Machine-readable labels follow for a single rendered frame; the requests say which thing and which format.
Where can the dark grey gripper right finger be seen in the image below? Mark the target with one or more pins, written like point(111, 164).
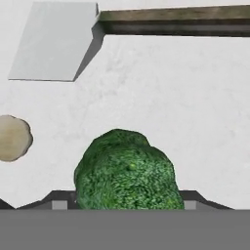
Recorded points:
point(192, 199)

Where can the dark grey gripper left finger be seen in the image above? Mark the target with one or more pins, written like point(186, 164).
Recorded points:
point(58, 199)

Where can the green broccoli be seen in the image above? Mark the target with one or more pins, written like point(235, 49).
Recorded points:
point(128, 172)

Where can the beige garlic bulb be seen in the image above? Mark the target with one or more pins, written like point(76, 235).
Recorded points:
point(12, 138)

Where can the pale grey flat panel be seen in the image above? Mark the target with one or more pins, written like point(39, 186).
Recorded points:
point(53, 40)

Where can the brown wooden ledge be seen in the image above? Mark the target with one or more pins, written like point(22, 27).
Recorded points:
point(175, 19)

